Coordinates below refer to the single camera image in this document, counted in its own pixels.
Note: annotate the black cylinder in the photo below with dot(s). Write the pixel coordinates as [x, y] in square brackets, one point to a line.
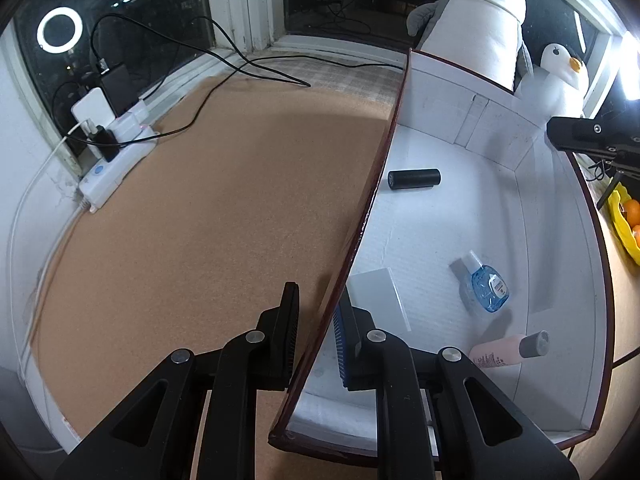
[415, 179]

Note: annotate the small blue liquid bottle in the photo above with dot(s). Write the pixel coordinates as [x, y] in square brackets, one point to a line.
[487, 287]

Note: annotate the white window frame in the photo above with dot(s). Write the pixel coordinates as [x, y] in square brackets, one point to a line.
[240, 5]

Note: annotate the pink bottle with grey cap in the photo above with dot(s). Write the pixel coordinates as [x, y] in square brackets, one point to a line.
[500, 352]

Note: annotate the small penguin plush toy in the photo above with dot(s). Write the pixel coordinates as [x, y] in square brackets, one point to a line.
[557, 87]

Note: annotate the white plugged charger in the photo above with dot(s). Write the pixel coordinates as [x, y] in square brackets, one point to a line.
[92, 107]

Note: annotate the red and white cardboard box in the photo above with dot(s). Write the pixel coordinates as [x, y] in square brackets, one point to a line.
[440, 220]

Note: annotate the large penguin plush toy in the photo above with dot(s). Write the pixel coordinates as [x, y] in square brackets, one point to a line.
[480, 20]

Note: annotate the white power strip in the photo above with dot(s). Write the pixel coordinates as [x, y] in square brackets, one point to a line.
[107, 175]

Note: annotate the yellow fruit bowl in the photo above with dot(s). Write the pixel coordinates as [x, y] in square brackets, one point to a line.
[622, 232]

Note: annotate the black plug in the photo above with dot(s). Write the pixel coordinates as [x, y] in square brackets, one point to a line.
[106, 144]

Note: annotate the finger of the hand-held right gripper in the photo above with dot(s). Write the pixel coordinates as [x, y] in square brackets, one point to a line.
[575, 132]

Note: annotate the checkered mat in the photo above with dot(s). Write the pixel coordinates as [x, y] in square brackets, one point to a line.
[350, 85]

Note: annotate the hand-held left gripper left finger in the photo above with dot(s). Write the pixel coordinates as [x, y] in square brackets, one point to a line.
[287, 340]

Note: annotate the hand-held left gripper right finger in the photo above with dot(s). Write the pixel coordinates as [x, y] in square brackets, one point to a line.
[341, 350]

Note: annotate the black power adapter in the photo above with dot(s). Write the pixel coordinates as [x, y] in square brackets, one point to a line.
[120, 87]

